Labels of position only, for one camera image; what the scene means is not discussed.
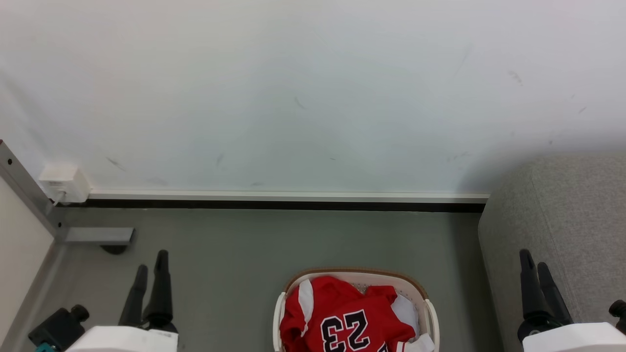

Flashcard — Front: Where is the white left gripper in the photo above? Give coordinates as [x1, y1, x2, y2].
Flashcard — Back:
[65, 250, 179, 352]

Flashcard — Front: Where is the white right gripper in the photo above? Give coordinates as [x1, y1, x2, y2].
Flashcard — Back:
[517, 249, 626, 352]

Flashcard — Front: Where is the red jersey number 23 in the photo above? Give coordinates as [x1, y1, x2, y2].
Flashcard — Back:
[279, 276, 416, 352]

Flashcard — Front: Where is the grey fabric sofa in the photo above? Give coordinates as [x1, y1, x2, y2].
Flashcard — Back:
[478, 153, 626, 352]

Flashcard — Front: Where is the white laundry basket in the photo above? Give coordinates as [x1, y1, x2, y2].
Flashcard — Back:
[272, 267, 440, 352]

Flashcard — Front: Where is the beige partition panel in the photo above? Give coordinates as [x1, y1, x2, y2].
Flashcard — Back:
[0, 175, 55, 338]

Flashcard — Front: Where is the white cloth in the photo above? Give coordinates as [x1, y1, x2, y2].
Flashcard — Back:
[390, 292, 436, 352]

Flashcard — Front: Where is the white black baseboard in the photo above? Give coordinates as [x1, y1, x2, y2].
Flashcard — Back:
[68, 190, 491, 214]

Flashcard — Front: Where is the white wall power adapter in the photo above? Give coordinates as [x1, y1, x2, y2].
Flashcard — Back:
[38, 163, 91, 205]

